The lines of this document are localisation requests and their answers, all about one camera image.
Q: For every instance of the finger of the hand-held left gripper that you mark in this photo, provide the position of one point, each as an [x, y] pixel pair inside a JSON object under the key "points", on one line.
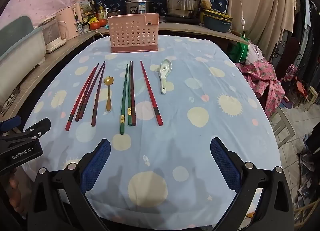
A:
{"points": [[37, 126], [10, 122]]}

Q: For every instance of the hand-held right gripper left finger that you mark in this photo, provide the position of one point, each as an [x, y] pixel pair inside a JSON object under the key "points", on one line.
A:
{"points": [[96, 168]]}

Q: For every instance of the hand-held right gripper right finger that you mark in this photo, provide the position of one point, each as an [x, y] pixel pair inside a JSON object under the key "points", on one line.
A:
{"points": [[225, 163]]}

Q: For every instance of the red black chopstick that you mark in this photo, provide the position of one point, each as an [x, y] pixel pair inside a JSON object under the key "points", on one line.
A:
{"points": [[81, 97], [150, 92]]}

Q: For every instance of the dark brown chopstick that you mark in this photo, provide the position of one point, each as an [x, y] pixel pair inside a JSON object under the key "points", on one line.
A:
{"points": [[87, 91], [91, 91]]}

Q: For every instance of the green chopstick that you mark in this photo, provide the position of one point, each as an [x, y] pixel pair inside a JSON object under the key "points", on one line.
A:
{"points": [[124, 99], [129, 96]]}

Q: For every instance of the dark red chopstick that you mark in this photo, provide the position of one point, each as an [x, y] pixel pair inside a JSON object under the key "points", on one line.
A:
{"points": [[133, 96]]}

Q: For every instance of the pink plastic utensil basket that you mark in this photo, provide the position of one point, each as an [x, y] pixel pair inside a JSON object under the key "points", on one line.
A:
{"points": [[132, 33]]}

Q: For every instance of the person's left hand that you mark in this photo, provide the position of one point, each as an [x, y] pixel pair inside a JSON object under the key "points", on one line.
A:
{"points": [[14, 191]]}

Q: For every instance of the black eyeglasses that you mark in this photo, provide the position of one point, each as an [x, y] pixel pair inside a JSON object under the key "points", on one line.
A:
{"points": [[10, 99]]}

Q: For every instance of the gold flower spoon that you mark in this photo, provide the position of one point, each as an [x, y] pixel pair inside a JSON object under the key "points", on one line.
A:
{"points": [[108, 103]]}

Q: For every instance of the blue printed tablecloth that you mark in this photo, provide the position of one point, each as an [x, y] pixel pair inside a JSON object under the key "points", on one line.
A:
{"points": [[175, 96]]}

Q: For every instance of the pink floral cloth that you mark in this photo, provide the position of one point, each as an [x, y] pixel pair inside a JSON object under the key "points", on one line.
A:
{"points": [[260, 81]]}

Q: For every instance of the white small appliance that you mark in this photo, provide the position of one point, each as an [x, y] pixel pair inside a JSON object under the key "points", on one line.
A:
{"points": [[52, 36]]}

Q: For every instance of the pink electric kettle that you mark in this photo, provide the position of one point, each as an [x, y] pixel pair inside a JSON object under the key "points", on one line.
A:
{"points": [[67, 21]]}

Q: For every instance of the white ceramic spoon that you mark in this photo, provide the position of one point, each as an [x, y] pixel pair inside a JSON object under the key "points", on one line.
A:
{"points": [[165, 67]]}

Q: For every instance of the pale pink cloth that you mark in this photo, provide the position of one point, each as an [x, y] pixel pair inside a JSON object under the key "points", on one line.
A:
{"points": [[255, 53]]}

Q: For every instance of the green cloth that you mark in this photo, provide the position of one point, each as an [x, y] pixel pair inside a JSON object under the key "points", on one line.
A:
{"points": [[240, 48]]}

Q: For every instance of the red tomato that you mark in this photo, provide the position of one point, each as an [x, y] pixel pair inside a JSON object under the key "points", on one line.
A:
{"points": [[102, 22], [94, 25]]}

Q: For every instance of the white green carton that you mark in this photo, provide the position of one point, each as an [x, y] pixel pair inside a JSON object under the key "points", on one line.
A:
{"points": [[85, 7]]}

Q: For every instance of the dark sauce bottle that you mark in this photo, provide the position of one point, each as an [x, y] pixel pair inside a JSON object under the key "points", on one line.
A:
{"points": [[94, 9]]}

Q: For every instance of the yellow oil bottle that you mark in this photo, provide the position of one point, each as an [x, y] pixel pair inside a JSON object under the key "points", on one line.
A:
{"points": [[100, 13]]}

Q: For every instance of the wooden rolling pin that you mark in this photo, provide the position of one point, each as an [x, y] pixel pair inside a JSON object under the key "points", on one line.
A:
{"points": [[235, 32]]}

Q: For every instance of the small steel pot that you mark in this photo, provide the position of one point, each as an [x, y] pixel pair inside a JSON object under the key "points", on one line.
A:
{"points": [[114, 11]]}

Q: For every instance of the blue bowl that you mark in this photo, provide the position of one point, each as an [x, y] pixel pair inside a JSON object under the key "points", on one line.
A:
{"points": [[216, 24]]}

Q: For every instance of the black induction cooker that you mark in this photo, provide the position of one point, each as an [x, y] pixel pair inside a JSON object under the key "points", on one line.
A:
{"points": [[175, 19]]}

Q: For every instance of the beige curtain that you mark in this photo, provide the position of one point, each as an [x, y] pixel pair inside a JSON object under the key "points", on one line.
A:
{"points": [[262, 8]]}

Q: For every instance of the steel rice cooker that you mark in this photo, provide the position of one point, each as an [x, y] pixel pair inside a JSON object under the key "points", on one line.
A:
{"points": [[140, 3]]}

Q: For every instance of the tan loofah sponge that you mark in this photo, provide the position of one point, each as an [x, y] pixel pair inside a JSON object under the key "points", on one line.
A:
{"points": [[206, 2]]}

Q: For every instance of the hanging dark clothes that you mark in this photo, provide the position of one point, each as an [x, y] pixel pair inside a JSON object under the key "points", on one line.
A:
{"points": [[306, 21]]}

